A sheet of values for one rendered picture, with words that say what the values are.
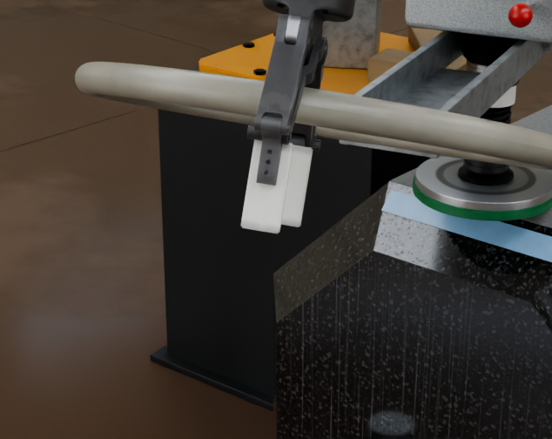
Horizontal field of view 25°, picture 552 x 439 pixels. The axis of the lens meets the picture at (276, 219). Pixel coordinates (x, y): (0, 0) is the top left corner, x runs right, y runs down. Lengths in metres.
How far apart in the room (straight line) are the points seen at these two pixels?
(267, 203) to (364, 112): 0.12
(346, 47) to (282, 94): 1.93
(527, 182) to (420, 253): 0.20
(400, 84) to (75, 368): 1.77
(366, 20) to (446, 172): 0.95
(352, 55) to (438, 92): 1.20
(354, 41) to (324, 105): 1.85
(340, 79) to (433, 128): 1.78
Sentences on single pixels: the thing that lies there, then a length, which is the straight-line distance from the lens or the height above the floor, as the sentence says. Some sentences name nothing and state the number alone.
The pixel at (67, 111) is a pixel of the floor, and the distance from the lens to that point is 5.07.
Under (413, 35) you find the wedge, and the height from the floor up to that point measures 0.81.
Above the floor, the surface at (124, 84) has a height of 1.29.
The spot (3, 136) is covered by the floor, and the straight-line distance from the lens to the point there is 4.85.
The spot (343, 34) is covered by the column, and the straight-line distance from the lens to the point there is 2.87.
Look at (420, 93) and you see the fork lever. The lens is 1.69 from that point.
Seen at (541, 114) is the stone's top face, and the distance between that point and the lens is 2.43.
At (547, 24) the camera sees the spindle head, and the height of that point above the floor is 1.18.
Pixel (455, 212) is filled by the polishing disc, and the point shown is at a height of 0.89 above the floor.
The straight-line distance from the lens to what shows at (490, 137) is 1.08.
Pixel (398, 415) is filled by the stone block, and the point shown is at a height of 0.48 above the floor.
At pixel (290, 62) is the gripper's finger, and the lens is 0.96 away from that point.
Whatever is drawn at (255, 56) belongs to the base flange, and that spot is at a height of 0.78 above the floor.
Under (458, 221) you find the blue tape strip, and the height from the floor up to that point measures 0.83.
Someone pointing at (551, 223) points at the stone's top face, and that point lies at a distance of 1.95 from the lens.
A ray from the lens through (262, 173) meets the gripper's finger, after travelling 0.96.
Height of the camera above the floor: 1.62
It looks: 24 degrees down
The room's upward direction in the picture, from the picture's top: straight up
